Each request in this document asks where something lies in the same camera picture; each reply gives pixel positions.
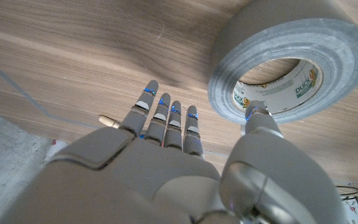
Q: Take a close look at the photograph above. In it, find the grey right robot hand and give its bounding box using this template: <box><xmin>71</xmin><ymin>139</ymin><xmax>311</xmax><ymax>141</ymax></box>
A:
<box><xmin>0</xmin><ymin>80</ymin><xmax>349</xmax><ymax>224</ymax></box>

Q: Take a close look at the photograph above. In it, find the grey duct tape roll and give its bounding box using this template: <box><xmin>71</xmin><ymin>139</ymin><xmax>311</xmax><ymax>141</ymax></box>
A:
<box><xmin>207</xmin><ymin>0</ymin><xmax>358</xmax><ymax>126</ymax></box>

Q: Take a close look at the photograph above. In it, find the colourful striped wooden maraca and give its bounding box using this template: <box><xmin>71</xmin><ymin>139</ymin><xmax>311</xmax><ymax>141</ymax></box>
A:
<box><xmin>98</xmin><ymin>114</ymin><xmax>121</xmax><ymax>129</ymax></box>

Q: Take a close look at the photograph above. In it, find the black looped power cord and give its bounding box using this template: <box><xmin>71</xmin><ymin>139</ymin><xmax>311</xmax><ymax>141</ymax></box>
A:
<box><xmin>336</xmin><ymin>185</ymin><xmax>358</xmax><ymax>197</ymax></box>

